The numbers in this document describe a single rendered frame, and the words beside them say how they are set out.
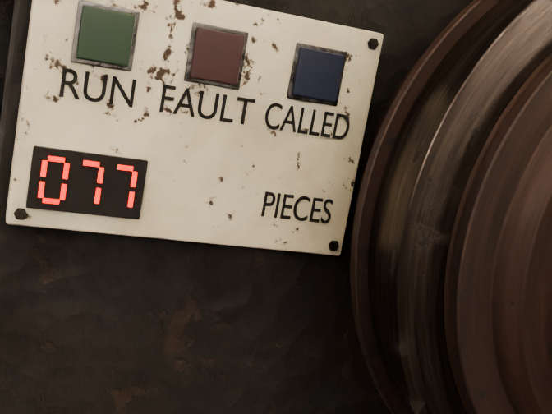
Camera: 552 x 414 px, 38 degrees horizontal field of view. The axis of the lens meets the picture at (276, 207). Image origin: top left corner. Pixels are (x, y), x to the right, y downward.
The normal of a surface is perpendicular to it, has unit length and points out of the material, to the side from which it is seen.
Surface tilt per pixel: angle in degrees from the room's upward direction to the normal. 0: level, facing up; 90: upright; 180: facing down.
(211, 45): 90
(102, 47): 90
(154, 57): 90
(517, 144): 90
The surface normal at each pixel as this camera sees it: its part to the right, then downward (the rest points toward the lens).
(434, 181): 0.32, 0.22
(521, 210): -0.66, -0.11
